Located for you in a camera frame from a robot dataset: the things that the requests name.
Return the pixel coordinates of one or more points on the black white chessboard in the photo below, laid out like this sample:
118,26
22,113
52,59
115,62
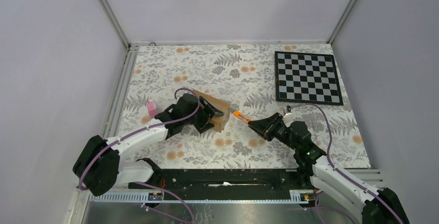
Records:
307,78

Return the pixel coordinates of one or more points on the grey slotted cable duct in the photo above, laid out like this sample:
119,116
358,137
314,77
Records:
153,196

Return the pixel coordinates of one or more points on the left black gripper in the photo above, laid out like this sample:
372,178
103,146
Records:
205,124

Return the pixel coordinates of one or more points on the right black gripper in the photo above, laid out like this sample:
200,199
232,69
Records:
264,125

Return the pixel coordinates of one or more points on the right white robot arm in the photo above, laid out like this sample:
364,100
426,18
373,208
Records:
365,202

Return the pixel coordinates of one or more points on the pink plastic bag package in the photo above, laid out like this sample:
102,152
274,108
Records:
152,109

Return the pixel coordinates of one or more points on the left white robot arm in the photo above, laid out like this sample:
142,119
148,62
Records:
103,163

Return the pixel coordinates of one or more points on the orange black utility knife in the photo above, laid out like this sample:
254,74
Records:
243,117

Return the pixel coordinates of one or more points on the brown cardboard express box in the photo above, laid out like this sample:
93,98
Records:
217,111

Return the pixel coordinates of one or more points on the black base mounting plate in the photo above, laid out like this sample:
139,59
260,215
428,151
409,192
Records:
232,183

